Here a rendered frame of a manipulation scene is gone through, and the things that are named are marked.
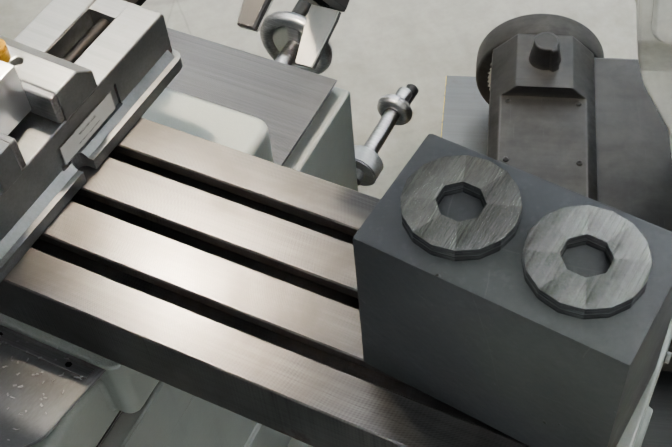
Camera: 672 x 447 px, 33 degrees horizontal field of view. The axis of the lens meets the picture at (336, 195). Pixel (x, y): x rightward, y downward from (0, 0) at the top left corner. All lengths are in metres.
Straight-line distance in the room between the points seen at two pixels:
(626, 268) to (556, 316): 0.06
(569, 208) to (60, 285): 0.49
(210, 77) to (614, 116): 0.58
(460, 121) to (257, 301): 0.90
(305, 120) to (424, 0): 1.27
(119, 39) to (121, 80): 0.04
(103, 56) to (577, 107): 0.74
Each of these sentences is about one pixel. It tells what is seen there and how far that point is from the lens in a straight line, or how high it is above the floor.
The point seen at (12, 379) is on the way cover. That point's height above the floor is 0.87.
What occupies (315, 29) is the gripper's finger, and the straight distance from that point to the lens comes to 1.10.
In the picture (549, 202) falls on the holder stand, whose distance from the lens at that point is 0.86.
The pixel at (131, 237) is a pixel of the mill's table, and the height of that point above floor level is 0.93.
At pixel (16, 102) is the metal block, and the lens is 1.10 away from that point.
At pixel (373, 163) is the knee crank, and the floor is 0.53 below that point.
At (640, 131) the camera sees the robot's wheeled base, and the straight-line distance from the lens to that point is 1.65.
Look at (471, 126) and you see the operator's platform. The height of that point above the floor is 0.40.
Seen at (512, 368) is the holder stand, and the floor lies 1.04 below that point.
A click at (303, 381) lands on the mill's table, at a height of 0.93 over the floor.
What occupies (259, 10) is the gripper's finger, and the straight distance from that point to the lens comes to 1.01.
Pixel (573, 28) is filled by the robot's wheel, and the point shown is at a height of 0.59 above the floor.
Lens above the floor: 1.79
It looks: 52 degrees down
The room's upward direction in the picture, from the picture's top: 6 degrees counter-clockwise
